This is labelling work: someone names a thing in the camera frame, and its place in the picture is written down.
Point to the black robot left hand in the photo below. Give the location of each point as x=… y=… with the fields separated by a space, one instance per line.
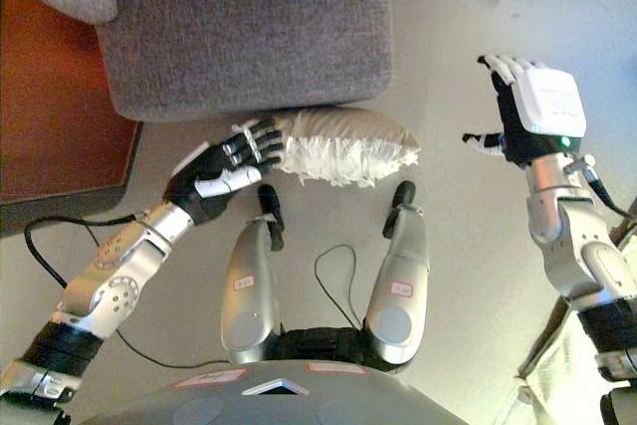
x=214 y=171

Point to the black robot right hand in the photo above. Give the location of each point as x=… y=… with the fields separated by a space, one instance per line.
x=542 y=101

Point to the white fringed throw pillow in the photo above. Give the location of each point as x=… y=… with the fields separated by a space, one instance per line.
x=348 y=146

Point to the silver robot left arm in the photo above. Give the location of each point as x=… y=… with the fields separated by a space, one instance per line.
x=114 y=285

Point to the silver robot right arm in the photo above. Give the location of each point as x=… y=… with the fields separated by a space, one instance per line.
x=572 y=246

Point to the black robot left foot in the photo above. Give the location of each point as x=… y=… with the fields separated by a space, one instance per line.
x=271 y=206

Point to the black robot foot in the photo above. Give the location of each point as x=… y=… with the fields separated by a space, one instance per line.
x=403 y=196
x=271 y=206

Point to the silver robot left leg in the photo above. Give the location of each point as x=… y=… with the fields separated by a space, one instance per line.
x=249 y=295

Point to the grey fabric armchair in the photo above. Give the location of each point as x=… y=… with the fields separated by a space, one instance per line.
x=249 y=32

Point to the black robot right foot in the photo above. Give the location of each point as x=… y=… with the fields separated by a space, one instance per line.
x=403 y=196

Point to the brown wooden cabinet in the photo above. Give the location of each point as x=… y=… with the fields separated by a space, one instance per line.
x=50 y=96

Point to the silver robot legs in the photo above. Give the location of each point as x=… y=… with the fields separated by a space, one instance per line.
x=354 y=295

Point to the grey robot torso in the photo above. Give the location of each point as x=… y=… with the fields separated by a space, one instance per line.
x=278 y=405

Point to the white bed with sheets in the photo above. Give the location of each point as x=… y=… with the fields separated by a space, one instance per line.
x=557 y=375

